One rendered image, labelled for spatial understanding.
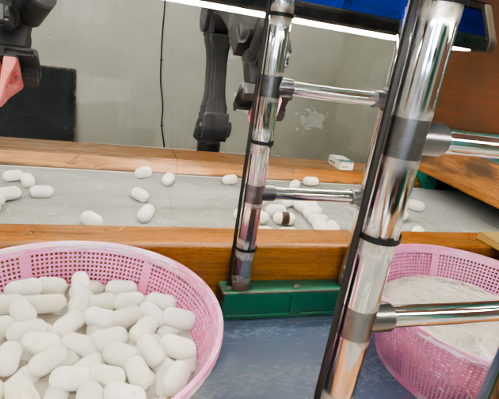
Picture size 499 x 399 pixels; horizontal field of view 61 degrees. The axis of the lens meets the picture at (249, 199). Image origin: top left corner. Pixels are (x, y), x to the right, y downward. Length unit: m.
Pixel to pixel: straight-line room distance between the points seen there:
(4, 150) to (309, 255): 0.58
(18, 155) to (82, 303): 0.48
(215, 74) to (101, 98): 1.67
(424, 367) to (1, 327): 0.39
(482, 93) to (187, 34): 2.00
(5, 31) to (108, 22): 1.84
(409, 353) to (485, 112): 0.64
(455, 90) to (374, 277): 0.85
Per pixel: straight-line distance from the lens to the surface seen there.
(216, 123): 1.12
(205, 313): 0.42
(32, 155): 0.88
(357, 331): 0.29
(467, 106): 1.05
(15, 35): 0.87
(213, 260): 0.54
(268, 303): 0.56
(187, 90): 2.76
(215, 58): 1.13
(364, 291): 0.27
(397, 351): 0.50
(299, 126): 3.02
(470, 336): 0.54
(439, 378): 0.49
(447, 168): 0.97
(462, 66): 1.09
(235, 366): 0.49
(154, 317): 0.43
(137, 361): 0.38
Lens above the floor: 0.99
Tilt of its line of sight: 19 degrees down
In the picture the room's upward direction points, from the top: 9 degrees clockwise
